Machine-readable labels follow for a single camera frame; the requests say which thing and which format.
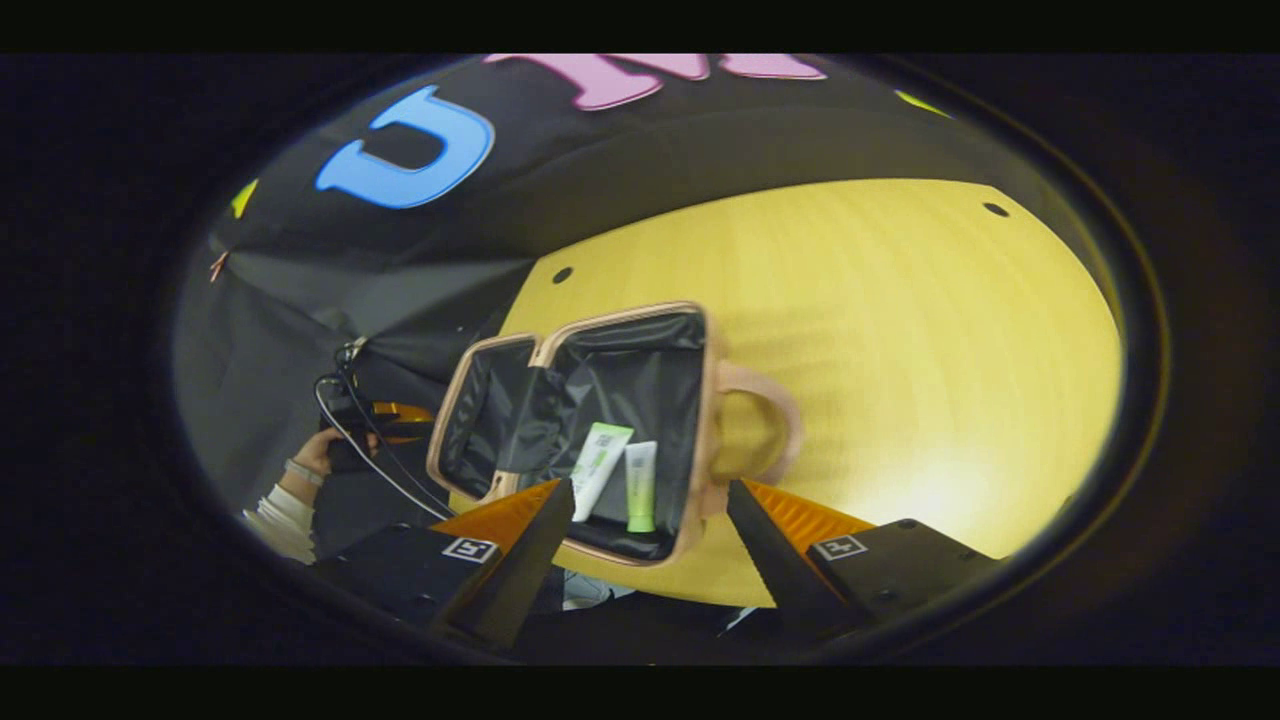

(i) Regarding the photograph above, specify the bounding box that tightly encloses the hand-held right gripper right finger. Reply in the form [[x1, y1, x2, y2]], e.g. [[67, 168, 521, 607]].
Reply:
[[726, 479, 1003, 637]]

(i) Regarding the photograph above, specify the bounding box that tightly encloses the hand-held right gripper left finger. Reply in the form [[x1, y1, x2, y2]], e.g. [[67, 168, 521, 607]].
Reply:
[[313, 478, 577, 649]]

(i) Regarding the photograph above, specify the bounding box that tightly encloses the white green-striped cream tube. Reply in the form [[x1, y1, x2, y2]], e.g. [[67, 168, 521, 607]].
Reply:
[[569, 421, 636, 524]]

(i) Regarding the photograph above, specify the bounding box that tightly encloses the pink suitcase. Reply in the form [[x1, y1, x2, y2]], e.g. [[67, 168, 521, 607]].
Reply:
[[427, 300, 806, 569]]

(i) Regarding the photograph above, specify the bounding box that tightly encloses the black backdrop cloth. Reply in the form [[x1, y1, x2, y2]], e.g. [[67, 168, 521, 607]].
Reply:
[[172, 55, 1091, 566]]

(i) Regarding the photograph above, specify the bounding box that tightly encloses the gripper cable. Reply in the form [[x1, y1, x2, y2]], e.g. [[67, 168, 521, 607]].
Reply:
[[313, 372, 459, 523]]

